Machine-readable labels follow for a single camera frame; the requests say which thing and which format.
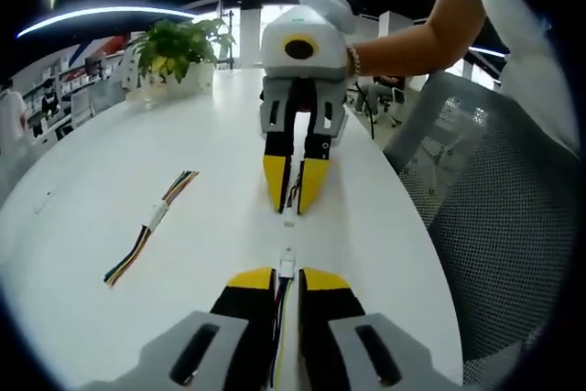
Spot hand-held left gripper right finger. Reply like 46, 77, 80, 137
297, 266, 464, 391

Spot black tripod stand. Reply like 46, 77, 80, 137
218, 0, 238, 71

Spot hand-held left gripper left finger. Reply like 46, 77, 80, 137
81, 266, 278, 391

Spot JST connector cable pale wires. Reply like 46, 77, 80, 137
268, 246, 298, 391

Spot beaded bracelet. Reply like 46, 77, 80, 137
345, 44, 364, 80

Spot curved ceiling strip light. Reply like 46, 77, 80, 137
16, 5, 199, 40

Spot green potted plant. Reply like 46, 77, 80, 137
130, 17, 238, 100

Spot grey mesh office chair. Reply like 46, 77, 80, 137
382, 71, 583, 388

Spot joined multicolour cable pair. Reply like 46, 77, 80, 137
103, 169, 201, 288

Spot person's white shirt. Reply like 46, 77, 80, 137
436, 0, 581, 157

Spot JST connector cable dark wires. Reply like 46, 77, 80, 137
282, 174, 307, 230

